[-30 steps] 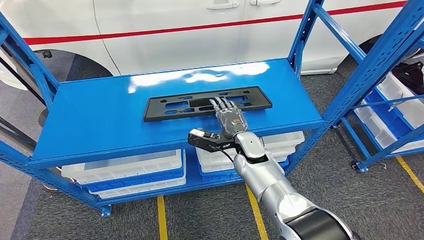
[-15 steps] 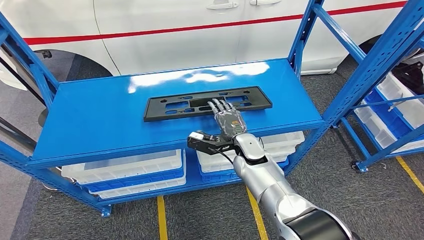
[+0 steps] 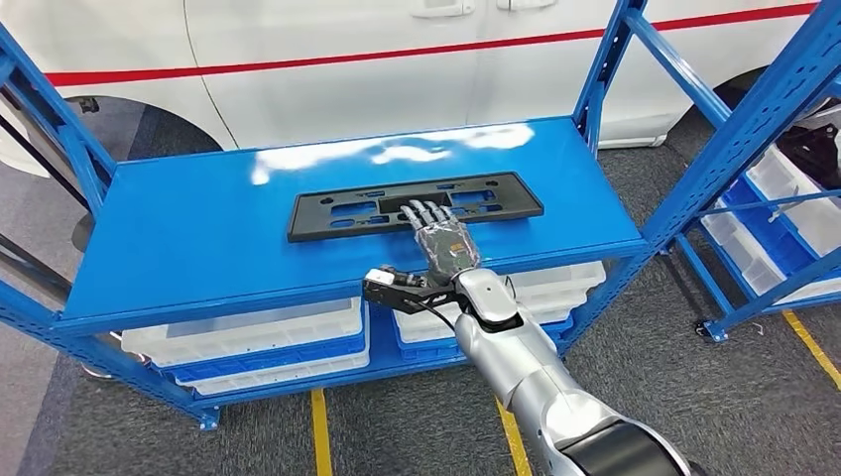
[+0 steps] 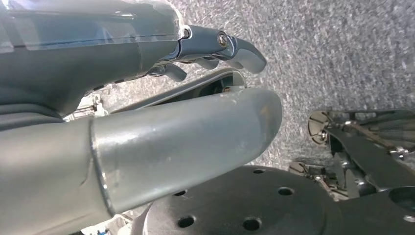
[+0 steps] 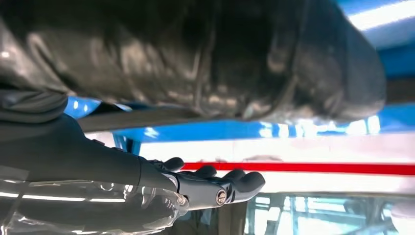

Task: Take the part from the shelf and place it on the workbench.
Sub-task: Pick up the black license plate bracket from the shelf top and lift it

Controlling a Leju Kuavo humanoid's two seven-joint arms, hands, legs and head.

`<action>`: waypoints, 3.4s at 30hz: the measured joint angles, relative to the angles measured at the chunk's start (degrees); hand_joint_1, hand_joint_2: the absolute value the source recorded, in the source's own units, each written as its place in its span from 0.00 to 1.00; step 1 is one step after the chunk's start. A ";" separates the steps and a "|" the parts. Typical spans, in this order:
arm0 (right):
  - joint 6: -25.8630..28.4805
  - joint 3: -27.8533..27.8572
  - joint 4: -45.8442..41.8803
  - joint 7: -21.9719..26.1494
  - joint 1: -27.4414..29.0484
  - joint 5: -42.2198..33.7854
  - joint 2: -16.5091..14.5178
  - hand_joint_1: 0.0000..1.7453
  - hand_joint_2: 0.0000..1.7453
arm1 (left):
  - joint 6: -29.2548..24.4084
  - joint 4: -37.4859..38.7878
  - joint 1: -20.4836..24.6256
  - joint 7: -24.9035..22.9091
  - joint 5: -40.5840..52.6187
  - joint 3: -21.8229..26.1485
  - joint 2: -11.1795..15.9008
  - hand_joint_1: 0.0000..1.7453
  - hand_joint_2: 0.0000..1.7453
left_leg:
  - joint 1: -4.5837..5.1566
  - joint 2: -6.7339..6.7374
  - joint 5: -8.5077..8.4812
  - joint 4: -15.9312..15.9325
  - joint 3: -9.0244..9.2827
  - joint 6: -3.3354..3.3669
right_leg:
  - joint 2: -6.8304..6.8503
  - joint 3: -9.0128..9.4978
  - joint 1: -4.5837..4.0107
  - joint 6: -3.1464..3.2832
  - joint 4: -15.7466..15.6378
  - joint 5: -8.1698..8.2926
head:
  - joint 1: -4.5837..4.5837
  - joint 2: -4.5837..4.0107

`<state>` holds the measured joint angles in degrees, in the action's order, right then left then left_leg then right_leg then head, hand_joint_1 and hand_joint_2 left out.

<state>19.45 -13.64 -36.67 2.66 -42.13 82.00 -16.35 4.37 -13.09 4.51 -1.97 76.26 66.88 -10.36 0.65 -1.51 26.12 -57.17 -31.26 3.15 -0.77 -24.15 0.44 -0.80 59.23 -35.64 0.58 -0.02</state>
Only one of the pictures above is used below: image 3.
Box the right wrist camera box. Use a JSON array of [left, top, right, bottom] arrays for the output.
[[362, 265, 471, 316]]

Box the black plastic plate bracket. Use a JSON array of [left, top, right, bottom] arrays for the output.
[[287, 171, 545, 244]]

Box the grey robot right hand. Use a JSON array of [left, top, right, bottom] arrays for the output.
[[399, 199, 482, 285]]

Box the black plastic car part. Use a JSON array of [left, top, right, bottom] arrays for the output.
[[775, 121, 841, 188]]

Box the white car with red stripe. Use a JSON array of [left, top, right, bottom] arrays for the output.
[[0, 0, 822, 179]]

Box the blue metal shelf rack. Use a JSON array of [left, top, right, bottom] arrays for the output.
[[672, 65, 841, 344], [0, 0, 841, 435]]

